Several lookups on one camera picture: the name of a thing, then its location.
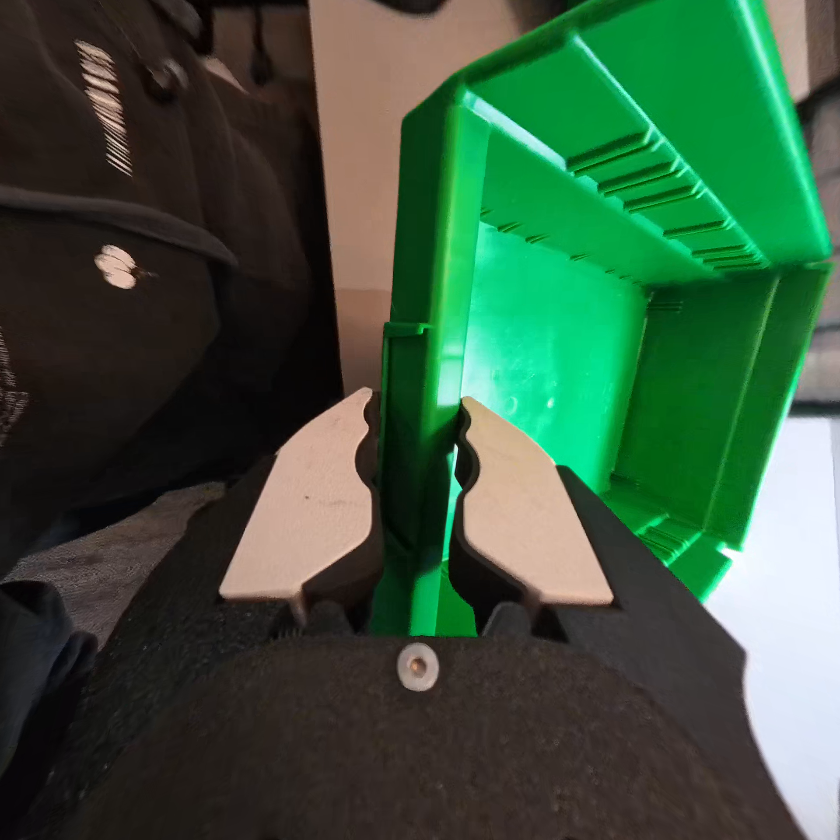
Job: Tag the grey fabric seat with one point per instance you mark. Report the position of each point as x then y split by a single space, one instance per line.
98 558

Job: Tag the green plastic bin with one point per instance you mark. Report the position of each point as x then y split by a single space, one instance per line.
558 361

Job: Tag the person's dark trousers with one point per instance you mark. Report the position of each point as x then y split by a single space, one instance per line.
33 656

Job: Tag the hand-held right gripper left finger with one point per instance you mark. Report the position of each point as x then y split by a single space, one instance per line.
308 512

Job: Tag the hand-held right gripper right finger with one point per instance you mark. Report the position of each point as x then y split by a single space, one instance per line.
525 525

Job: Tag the person's black printed hoodie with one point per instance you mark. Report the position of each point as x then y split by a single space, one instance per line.
131 328

